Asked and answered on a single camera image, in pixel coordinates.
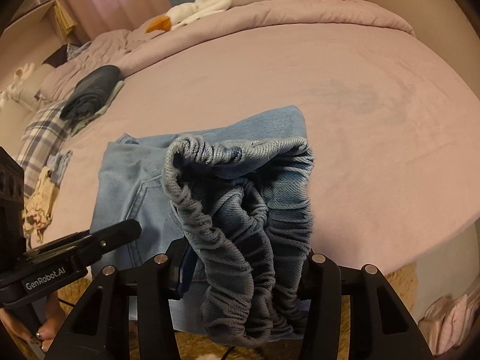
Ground light green folded cloth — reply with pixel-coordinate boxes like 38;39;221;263
69;80;125;137

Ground yellow floral cloth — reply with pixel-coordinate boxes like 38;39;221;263
23;166;59;244

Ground dark folded jeans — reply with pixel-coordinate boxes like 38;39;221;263
60;65;122;122

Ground blue plaid pillow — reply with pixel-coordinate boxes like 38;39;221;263
16;100;68;199

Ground pink bed sheet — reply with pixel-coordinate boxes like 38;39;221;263
44;24;479;273

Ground person's left hand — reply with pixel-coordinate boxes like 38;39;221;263
1;292;66;352

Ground light blue denim jeans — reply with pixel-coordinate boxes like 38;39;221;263
90;106;314;347

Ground pink quilted comforter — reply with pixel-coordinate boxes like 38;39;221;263
40;0;415;103

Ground small blue folded cloth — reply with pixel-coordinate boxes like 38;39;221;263
46;150;72;188

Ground brown fuzzy robe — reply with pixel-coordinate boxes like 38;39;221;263
58;262;418;360

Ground cream pillow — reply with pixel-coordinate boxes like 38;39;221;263
1;63;55;112

